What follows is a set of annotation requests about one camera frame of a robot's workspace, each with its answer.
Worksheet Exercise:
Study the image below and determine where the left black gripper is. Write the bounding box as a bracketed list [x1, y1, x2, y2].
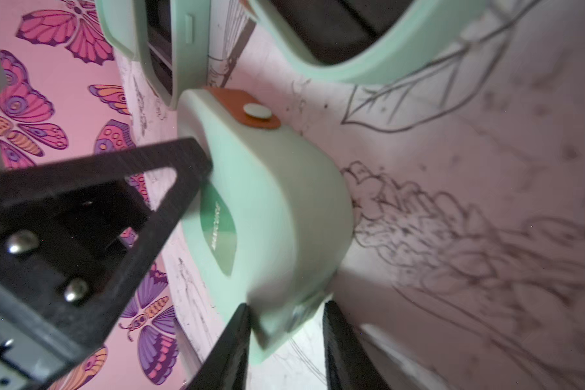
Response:
[0, 272, 85, 389]

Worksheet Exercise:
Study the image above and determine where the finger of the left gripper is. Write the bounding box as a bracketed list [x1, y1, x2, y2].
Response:
[0, 138, 212, 358]

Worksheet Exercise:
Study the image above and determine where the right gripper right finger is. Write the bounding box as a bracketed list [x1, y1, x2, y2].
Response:
[323, 301, 389, 390]

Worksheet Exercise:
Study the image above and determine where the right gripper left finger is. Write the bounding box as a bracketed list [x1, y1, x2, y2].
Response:
[185, 303, 251, 390]

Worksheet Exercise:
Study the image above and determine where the green clipper case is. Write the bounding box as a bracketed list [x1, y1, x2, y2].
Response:
[177, 87, 354, 364]

